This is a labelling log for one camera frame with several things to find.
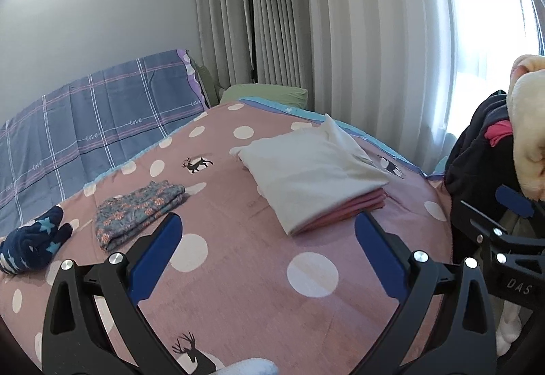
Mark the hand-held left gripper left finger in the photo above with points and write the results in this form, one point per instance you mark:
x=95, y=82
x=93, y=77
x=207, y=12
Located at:
x=155, y=255

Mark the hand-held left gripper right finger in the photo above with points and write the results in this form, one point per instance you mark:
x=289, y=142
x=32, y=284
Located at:
x=379, y=260

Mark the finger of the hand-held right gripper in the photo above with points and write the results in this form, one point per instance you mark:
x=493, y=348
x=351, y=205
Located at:
x=513, y=200
x=485, y=224

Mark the light grey long-sleeve shirt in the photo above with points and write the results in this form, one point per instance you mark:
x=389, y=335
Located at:
x=306, y=170

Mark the dark clothes pile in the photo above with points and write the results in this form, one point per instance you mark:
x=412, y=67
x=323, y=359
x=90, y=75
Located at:
x=472, y=162

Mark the folded floral pants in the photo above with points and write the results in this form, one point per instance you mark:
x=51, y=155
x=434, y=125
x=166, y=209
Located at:
x=136, y=209

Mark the folded pink garment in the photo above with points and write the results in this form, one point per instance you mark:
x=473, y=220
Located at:
x=357, y=207

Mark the pink polka dot bed sheet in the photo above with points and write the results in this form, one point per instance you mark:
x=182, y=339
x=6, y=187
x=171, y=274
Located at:
x=255, y=273

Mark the navy star fleece garment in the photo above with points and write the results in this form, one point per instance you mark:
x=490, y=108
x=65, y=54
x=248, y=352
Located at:
x=30, y=243

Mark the blue plaid headboard cover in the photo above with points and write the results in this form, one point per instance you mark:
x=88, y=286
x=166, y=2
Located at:
x=85, y=124

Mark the green pillow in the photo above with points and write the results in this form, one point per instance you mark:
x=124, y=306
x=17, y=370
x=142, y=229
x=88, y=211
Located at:
x=264, y=96

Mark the grey pleated curtain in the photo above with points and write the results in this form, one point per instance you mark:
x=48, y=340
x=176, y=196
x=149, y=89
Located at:
x=362, y=17

